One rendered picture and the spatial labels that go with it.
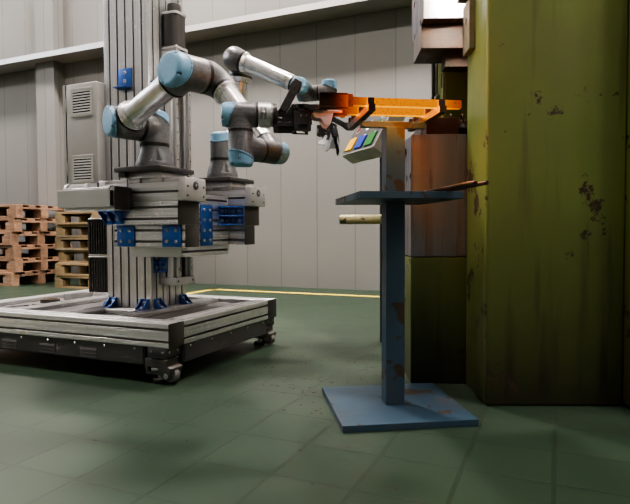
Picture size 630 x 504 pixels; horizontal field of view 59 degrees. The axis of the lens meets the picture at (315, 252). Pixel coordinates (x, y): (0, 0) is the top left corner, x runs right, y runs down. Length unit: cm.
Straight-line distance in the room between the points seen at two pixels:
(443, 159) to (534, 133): 35
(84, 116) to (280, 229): 332
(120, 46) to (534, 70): 173
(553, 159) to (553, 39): 37
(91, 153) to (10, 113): 573
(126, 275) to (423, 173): 137
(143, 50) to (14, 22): 601
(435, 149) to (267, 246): 389
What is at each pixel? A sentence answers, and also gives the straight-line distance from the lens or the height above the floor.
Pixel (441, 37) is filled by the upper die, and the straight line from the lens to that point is 237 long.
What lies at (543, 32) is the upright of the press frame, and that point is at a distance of 202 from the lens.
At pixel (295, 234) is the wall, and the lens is 568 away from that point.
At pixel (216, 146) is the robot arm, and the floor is 97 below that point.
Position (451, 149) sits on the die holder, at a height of 86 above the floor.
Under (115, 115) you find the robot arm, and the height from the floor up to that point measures 99.
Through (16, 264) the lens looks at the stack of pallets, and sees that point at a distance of 672.
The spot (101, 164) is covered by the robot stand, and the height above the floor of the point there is 87.
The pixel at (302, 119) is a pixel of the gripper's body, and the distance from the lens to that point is 174.
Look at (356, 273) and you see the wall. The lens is 544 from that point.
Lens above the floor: 56
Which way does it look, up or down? 2 degrees down
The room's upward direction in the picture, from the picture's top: straight up
